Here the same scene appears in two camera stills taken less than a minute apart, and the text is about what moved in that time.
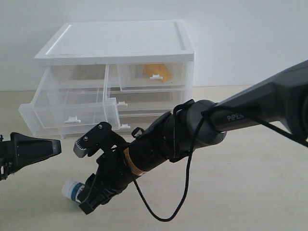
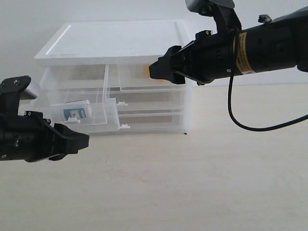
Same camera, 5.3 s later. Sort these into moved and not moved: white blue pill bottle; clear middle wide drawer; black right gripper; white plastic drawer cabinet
Moved: white blue pill bottle; black right gripper
Not moved: white plastic drawer cabinet; clear middle wide drawer
